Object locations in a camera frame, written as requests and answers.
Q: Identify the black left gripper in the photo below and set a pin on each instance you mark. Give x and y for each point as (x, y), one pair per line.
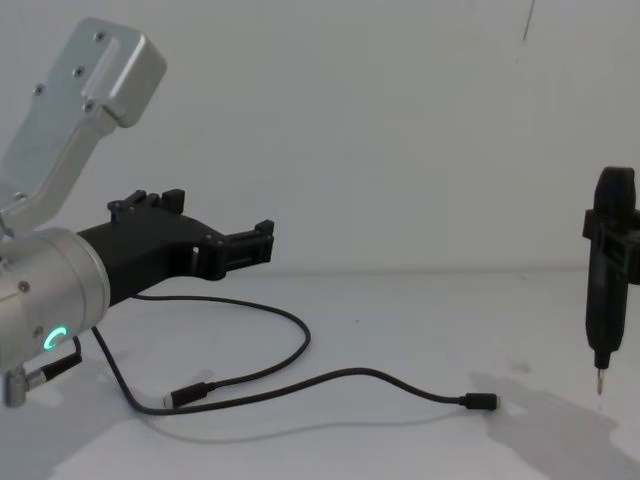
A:
(150, 250)

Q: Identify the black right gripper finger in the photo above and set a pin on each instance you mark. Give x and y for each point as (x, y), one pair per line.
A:
(631, 250)

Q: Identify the black electric screwdriver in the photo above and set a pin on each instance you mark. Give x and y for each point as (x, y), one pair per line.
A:
(607, 310)

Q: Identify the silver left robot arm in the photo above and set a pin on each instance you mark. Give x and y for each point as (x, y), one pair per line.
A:
(50, 280)

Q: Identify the white table cloth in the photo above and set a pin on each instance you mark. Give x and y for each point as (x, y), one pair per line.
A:
(400, 325)

